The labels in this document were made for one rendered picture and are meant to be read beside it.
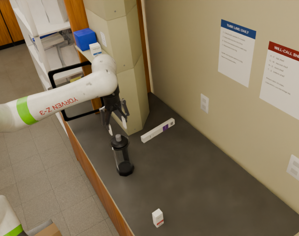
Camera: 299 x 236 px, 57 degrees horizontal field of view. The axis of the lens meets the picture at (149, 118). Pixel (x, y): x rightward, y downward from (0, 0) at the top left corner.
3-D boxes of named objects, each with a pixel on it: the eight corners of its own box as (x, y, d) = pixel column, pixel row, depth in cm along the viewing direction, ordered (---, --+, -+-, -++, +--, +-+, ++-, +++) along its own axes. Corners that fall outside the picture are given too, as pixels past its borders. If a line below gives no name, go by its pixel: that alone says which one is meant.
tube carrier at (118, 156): (129, 158, 168) (123, 132, 154) (137, 170, 160) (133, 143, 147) (113, 166, 164) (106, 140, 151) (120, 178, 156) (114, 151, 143)
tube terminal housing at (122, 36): (137, 100, 218) (122, -3, 170) (159, 121, 195) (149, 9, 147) (108, 112, 209) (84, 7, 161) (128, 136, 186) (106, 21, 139)
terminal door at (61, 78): (106, 109, 204) (94, 59, 180) (65, 122, 196) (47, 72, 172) (105, 108, 205) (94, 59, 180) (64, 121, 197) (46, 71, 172)
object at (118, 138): (123, 136, 155) (121, 127, 151) (131, 145, 148) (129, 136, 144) (108, 143, 152) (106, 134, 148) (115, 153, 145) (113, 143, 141)
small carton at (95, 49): (99, 52, 159) (97, 42, 155) (102, 55, 155) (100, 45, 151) (91, 54, 157) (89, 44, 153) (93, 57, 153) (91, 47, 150)
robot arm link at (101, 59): (113, 47, 123) (89, 51, 122) (114, 60, 113) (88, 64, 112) (119, 75, 131) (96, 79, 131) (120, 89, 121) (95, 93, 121)
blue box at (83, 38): (91, 41, 172) (88, 27, 167) (98, 46, 165) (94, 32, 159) (76, 46, 169) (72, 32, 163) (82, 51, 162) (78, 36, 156)
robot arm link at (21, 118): (-10, 138, 110) (-20, 108, 110) (10, 135, 122) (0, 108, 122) (32, 122, 108) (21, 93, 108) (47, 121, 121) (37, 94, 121)
